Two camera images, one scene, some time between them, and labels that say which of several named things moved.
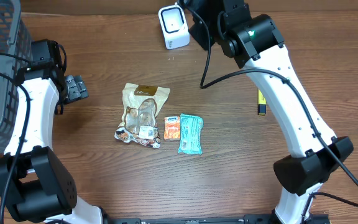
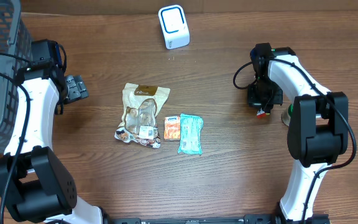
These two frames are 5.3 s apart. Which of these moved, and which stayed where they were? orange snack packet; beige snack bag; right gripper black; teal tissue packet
Moved: right gripper black
Stayed: teal tissue packet; beige snack bag; orange snack packet
